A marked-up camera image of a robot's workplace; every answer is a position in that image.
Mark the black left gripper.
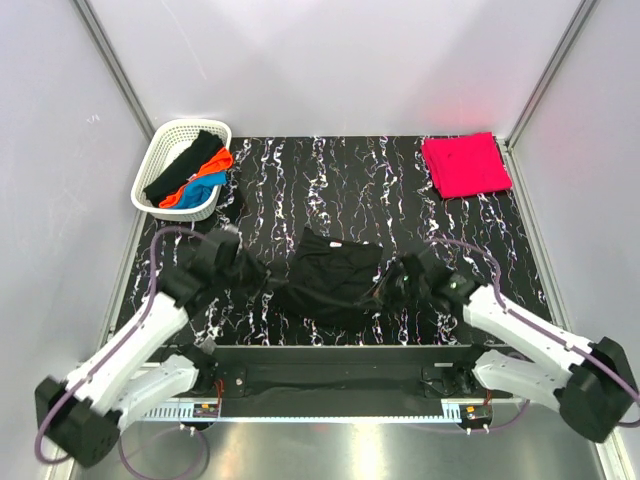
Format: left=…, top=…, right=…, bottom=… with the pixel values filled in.
left=216, top=242, right=288, bottom=299

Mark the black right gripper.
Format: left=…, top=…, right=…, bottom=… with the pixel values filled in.
left=355, top=259, right=429, bottom=317

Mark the black t shirt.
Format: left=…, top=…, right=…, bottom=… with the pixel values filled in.
left=144, top=130, right=224, bottom=207
left=274, top=227, right=383, bottom=332

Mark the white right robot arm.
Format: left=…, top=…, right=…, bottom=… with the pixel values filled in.
left=362, top=251, right=639, bottom=443

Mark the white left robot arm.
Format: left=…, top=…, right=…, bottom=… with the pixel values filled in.
left=34, top=251, right=271, bottom=468

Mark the blue t shirt in basket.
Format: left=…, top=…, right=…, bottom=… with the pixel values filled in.
left=173, top=171, right=227, bottom=209

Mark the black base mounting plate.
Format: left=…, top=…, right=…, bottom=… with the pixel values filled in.
left=157, top=344, right=514, bottom=419

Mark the orange t shirt in basket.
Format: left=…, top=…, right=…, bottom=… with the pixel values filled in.
left=159, top=147, right=234, bottom=209

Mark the folded pink t shirt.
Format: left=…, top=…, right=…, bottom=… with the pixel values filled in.
left=421, top=132, right=512, bottom=199

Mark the black t shirt in basket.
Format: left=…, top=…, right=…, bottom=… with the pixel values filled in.
left=144, top=130, right=224, bottom=207

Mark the white plastic basket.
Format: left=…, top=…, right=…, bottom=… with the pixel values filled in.
left=130, top=118, right=233, bottom=223

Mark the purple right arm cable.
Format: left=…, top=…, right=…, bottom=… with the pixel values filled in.
left=407, top=237, right=640, bottom=434

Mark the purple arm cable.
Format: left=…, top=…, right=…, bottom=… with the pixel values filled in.
left=407, top=237, right=640, bottom=434
left=33, top=225, right=211, bottom=479

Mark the right aluminium corner post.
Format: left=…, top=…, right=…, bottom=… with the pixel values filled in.
left=504, top=0, right=601, bottom=149

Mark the aluminium corner post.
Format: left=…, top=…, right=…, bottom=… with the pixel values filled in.
left=70, top=0, right=155, bottom=140
left=504, top=0, right=601, bottom=149

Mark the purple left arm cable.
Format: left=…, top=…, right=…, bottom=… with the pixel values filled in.
left=33, top=225, right=211, bottom=479

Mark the left aluminium corner post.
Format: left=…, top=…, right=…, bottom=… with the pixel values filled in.
left=70, top=0, right=155, bottom=140

